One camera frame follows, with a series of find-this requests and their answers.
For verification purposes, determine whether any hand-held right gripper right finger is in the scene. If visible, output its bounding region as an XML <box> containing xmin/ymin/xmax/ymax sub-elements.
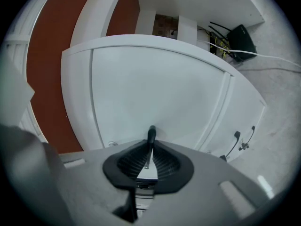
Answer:
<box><xmin>141</xmin><ymin>140</ymin><xmax>279</xmax><ymax>226</ymax></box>

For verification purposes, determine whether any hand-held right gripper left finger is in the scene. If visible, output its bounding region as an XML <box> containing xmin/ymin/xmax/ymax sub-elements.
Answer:
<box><xmin>56</xmin><ymin>139</ymin><xmax>151</xmax><ymax>226</ymax></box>

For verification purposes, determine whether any black box under desk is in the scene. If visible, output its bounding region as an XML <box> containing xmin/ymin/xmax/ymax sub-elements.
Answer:
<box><xmin>210</xmin><ymin>31</ymin><xmax>234</xmax><ymax>59</ymax></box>

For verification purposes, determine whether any white desk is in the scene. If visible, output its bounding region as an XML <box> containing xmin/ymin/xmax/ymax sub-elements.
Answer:
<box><xmin>60</xmin><ymin>0</ymin><xmax>268</xmax><ymax>163</ymax></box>

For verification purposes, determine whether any black router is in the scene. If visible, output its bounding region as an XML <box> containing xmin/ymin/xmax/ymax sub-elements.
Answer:
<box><xmin>208</xmin><ymin>21</ymin><xmax>258</xmax><ymax>63</ymax></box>

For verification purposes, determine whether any grey floor cable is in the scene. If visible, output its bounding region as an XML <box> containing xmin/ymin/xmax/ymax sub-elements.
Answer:
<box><xmin>234</xmin><ymin>66</ymin><xmax>301</xmax><ymax>74</ymax></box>

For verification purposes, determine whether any white power cable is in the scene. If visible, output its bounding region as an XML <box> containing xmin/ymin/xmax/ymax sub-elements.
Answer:
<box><xmin>197</xmin><ymin>39</ymin><xmax>301</xmax><ymax>67</ymax></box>

